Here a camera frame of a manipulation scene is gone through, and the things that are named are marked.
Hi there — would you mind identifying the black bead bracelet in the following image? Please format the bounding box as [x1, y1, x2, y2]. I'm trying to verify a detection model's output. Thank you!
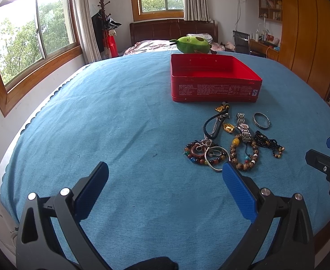
[253, 130, 286, 159]

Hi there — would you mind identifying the brown wooden bead bracelet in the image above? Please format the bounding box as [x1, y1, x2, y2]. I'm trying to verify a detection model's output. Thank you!
[229, 136, 260, 171]

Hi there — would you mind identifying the dark metal bangle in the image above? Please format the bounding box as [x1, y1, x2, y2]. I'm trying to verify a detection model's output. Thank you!
[252, 112, 271, 130]

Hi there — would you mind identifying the silver wrist watch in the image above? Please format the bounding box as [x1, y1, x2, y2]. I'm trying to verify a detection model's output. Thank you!
[236, 113, 252, 143]

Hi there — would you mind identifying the gold amber pendant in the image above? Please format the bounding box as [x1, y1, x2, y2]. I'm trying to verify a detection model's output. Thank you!
[223, 123, 235, 133]

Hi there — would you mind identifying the black cord gold pendant necklace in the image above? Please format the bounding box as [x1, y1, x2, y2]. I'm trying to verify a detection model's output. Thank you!
[203, 102, 231, 140]

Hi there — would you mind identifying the silver chain necklace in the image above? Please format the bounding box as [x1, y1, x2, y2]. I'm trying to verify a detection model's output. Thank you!
[197, 138, 219, 155]

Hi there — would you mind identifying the red-brown jade ring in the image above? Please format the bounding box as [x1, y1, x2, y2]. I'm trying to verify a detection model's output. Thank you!
[190, 143, 207, 158]

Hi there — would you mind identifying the multicolour bead bracelet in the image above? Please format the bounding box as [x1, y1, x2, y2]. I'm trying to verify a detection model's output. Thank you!
[184, 140, 229, 167]

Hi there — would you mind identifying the wooden wardrobe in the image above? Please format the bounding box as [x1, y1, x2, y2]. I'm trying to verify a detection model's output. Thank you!
[266, 0, 330, 98]

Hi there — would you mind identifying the wooden desk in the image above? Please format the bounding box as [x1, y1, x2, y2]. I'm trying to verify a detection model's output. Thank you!
[250, 39, 279, 61]

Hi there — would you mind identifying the blue bed blanket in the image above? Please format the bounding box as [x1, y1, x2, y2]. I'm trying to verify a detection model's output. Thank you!
[0, 51, 330, 269]

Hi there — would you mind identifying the red metal tin box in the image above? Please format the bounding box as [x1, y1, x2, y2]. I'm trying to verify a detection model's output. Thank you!
[170, 54, 263, 102]

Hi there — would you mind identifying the folded clothes pile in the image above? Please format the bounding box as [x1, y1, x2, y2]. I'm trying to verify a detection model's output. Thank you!
[187, 34, 213, 43]

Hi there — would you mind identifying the green avocado plush toy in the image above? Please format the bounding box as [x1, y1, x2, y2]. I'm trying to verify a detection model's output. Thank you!
[169, 36, 217, 54]

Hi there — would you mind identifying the left beige curtain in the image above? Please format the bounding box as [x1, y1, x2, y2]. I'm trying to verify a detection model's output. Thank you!
[72, 0, 102, 63]

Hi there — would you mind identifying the beige curtain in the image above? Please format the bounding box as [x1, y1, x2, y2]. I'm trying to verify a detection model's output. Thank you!
[72, 0, 102, 63]
[184, 0, 211, 22]

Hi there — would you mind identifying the right beige curtain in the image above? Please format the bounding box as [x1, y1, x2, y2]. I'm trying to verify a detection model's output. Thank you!
[184, 0, 211, 22]

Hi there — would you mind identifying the dark wooden headboard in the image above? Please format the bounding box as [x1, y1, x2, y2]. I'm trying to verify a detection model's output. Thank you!
[130, 19, 219, 45]

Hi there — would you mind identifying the red bag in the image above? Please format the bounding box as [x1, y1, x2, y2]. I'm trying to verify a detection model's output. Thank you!
[103, 29, 119, 59]

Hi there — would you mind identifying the left wooden window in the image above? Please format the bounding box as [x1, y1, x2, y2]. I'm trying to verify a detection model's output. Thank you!
[0, 0, 82, 116]

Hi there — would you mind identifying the pink floral bedsheet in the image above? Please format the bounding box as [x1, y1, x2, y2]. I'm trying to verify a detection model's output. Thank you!
[122, 39, 226, 56]

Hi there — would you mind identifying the coat rack with clothes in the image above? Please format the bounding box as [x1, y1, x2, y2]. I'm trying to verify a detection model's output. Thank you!
[91, 0, 122, 58]

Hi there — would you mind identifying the wall bookshelf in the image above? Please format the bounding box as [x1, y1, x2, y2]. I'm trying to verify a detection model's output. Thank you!
[258, 0, 283, 23]

